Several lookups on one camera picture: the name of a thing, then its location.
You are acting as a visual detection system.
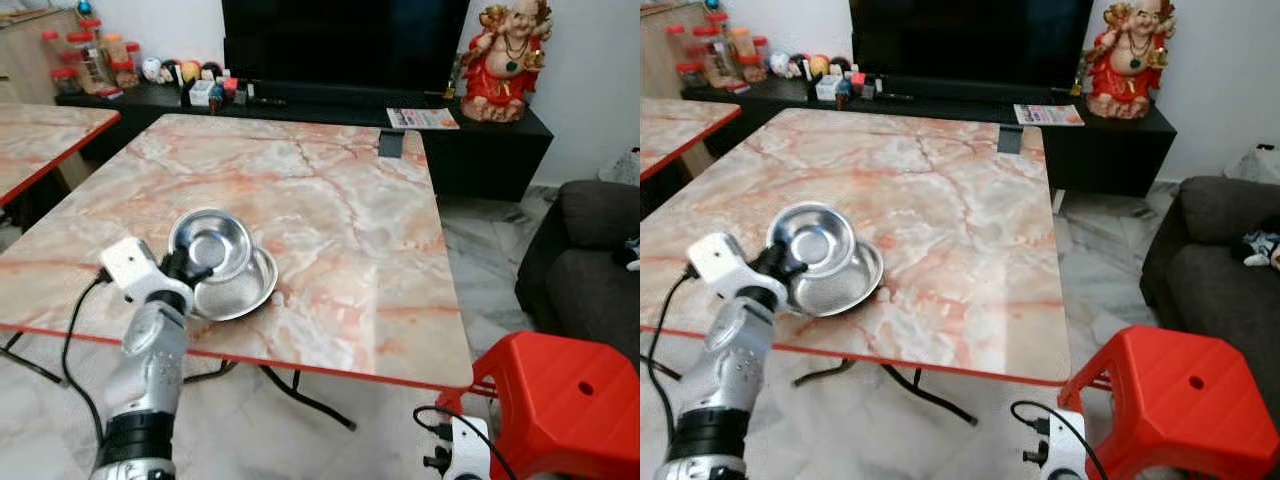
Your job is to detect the dark grey sofa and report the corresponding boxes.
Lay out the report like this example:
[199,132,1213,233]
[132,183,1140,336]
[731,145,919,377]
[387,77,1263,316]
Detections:
[514,179,641,347]
[1139,175,1280,337]

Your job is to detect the black flat television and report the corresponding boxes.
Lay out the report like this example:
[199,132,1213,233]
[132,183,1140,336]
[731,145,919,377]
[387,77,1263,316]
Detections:
[220,0,472,100]
[848,0,1095,94]

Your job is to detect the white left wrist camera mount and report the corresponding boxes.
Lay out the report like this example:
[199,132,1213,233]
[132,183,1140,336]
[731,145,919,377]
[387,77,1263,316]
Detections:
[686,232,788,309]
[100,237,193,309]

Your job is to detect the red plastic stool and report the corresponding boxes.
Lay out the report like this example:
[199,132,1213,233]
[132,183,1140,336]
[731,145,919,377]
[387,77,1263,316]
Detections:
[437,329,641,480]
[1056,324,1280,480]

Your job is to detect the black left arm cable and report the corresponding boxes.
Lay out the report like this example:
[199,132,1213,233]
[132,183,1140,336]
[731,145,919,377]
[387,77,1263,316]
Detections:
[59,266,113,448]
[644,263,698,443]

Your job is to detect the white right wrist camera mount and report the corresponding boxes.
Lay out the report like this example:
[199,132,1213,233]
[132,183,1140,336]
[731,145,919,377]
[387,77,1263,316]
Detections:
[1030,407,1093,480]
[445,414,494,480]

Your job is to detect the large red lid plastic jar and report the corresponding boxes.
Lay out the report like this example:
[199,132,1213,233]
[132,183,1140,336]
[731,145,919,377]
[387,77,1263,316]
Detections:
[67,31,110,93]
[692,24,733,87]

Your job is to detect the light wooden cabinet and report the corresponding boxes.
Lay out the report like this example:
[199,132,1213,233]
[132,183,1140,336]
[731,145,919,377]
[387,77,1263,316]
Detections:
[0,7,83,107]
[640,2,703,101]

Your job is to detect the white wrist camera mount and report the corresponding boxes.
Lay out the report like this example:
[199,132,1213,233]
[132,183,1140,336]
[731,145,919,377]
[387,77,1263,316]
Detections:
[445,414,494,480]
[686,232,788,309]
[1030,407,1093,480]
[100,237,193,309]

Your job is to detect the red laughing Buddha statue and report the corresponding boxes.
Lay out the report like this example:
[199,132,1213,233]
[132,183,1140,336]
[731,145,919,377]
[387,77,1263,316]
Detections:
[457,0,554,124]
[1079,0,1177,122]

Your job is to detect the black television console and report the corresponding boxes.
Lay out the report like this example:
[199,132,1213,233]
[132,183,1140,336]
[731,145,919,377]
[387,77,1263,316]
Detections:
[54,80,555,202]
[679,76,1179,199]

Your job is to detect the printed paper leaflet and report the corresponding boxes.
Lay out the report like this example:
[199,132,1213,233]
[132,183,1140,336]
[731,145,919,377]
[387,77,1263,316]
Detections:
[1012,102,1086,128]
[385,105,462,132]

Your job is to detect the stainless steel bowl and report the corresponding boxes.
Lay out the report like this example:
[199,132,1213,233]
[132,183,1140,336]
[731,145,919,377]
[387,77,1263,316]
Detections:
[789,240,886,319]
[167,207,254,287]
[189,244,280,323]
[765,201,859,287]

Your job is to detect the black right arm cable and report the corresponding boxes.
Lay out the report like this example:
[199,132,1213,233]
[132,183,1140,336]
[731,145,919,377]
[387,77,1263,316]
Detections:
[413,404,517,480]
[1010,399,1110,480]

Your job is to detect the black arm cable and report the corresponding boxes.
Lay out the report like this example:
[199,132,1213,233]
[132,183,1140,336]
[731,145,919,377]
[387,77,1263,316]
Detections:
[644,263,698,443]
[1010,399,1110,480]
[59,266,113,448]
[413,404,517,480]

